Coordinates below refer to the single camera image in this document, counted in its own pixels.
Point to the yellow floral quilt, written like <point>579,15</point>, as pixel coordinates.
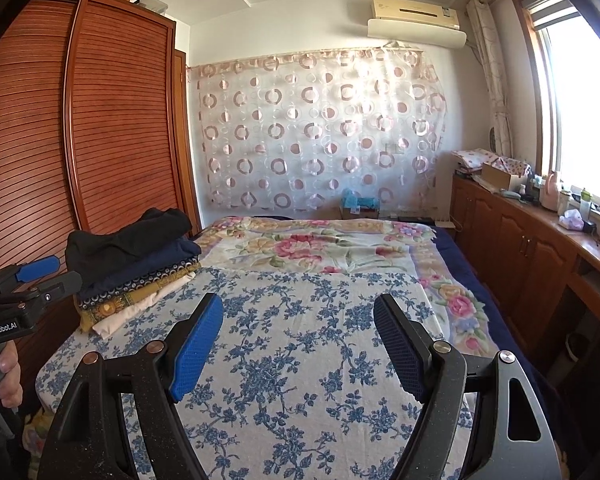
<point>37,432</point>

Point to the wooden louvred wardrobe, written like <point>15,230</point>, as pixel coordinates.
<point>45,135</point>

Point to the pink bottle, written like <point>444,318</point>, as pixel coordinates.
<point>551,192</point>

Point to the navy blue bedsheet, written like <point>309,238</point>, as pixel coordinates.
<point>495,285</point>

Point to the sheer circle-patterned curtain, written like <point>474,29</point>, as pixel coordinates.
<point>320,130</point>

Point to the purple tissue pack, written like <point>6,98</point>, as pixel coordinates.
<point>571,220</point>

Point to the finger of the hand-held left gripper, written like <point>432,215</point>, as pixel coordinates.
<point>37,265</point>
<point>60,282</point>

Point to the white air conditioner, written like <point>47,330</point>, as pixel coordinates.
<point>415,34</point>

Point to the wooden cabinet counter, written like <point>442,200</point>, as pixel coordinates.
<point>520,245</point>

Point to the white folded garment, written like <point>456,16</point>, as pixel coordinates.
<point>125,317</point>

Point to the cardboard box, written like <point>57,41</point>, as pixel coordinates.
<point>500,176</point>

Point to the black printed t-shirt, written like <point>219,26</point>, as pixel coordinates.
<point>125,240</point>

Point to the pink floral blanket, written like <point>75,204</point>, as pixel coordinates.
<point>330,247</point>

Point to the floral patterned bed cover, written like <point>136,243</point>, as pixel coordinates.
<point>135,284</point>

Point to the navy blue folded garment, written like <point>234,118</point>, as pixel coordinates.
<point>155,260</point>

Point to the white storage box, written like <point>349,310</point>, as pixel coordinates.
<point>152,5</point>

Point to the yellow patterned folded garment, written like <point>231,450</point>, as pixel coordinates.
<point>110,307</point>

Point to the person's left hand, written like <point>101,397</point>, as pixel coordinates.
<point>11,375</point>

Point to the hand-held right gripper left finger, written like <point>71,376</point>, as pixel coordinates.
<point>195,355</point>

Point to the teal box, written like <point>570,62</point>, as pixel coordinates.
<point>360,202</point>

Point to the window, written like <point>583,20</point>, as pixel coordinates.
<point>580,105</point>

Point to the floral window curtain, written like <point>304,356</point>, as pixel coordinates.
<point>492,75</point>

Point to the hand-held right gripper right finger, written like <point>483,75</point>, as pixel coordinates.
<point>400,355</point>

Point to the floral cloth bundle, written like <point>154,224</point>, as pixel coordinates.
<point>480,156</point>

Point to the green-capped bottle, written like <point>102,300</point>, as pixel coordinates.
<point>585,202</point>

